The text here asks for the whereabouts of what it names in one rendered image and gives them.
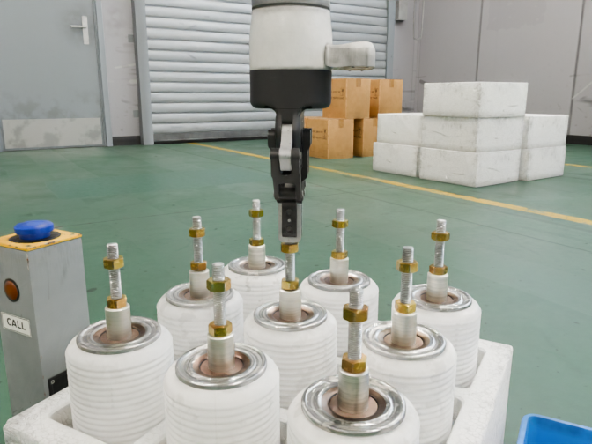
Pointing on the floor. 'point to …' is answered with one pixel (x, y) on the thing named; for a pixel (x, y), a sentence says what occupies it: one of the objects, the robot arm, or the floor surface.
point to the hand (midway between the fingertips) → (290, 220)
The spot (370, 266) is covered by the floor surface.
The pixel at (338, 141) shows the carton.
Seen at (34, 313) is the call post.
